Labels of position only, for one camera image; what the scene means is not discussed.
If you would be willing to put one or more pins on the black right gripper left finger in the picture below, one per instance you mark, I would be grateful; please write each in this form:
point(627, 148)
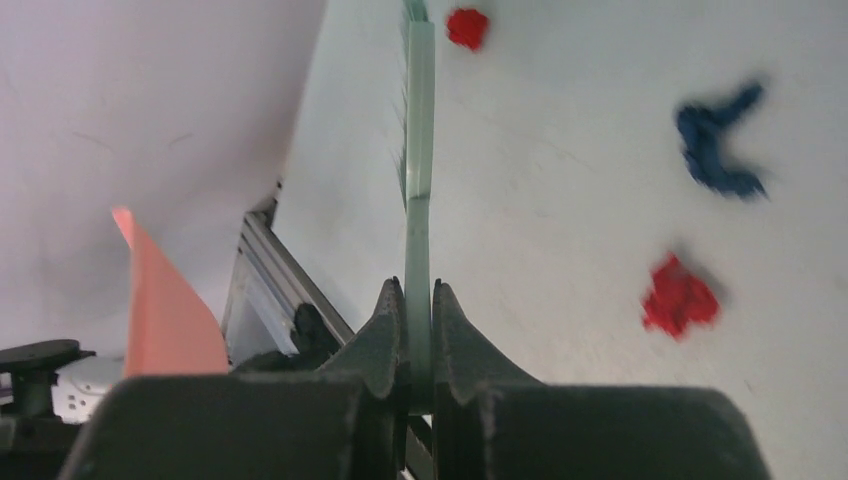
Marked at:
point(344, 420)

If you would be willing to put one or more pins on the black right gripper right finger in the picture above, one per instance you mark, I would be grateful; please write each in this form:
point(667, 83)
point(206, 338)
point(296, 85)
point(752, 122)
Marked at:
point(492, 420)

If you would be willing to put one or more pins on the pink plastic dustpan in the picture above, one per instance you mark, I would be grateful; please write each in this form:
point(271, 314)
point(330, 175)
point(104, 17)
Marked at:
point(171, 330)

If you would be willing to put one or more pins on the mint green hand brush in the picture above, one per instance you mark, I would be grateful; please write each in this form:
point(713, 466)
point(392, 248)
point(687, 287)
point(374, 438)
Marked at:
point(415, 167)

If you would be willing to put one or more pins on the red paper scrap near brush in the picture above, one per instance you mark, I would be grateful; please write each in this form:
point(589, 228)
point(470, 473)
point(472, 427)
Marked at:
point(677, 299)

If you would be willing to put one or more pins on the blue paper scrap near bin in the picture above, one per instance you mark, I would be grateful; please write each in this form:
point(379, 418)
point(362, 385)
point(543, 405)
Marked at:
point(703, 129)

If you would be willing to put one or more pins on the red paper scrap near bin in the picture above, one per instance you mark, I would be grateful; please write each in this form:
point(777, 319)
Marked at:
point(467, 27)

